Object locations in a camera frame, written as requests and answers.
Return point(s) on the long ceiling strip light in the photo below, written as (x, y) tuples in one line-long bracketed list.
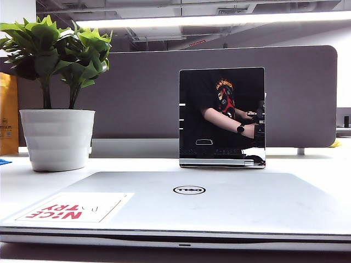
[(208, 19)]

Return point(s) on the green artificial plant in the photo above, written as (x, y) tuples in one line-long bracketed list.
[(48, 46)]

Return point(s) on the yellow cardboard box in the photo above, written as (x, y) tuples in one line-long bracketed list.
[(8, 115)]

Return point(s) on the grey desk divider panel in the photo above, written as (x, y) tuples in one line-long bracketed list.
[(142, 93)]

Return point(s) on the white ribbed plant pot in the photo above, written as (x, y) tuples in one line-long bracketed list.
[(56, 137)]

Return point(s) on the silver Dell laptop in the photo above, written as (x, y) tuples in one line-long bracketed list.
[(219, 208)]

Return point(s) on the small black cylinder object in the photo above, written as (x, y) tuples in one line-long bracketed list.
[(346, 121)]

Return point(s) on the small yellow object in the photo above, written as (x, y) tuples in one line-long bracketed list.
[(336, 143)]

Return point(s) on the red ceiling sign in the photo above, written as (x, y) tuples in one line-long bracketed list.
[(197, 43)]

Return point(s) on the white red text sticker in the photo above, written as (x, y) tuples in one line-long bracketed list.
[(85, 201)]

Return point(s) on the blue flat object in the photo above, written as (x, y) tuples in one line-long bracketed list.
[(5, 161)]

